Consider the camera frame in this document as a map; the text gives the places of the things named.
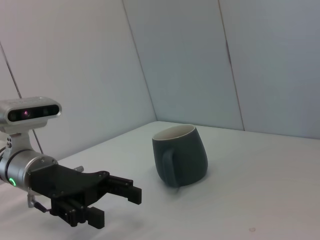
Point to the silver metal plug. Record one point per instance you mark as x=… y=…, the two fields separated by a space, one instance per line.
x=78 y=169

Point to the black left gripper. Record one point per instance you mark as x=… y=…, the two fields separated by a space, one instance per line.
x=65 y=181

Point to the grey ceramic cup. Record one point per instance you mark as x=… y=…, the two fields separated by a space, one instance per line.
x=182 y=160

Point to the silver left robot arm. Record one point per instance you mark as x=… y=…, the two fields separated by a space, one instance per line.
x=22 y=165

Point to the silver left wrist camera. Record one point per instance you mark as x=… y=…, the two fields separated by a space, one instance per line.
x=27 y=112

